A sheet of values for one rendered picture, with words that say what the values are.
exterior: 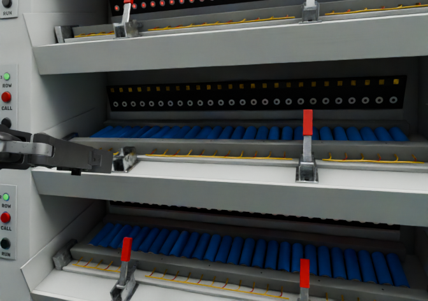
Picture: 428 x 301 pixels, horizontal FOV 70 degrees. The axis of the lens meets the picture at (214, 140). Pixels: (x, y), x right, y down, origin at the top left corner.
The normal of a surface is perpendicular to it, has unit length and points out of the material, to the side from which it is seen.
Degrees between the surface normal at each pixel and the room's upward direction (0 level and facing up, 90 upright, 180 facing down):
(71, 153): 92
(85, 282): 21
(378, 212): 111
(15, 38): 90
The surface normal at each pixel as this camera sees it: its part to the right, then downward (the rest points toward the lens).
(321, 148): -0.25, 0.37
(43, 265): 0.96, 0.02
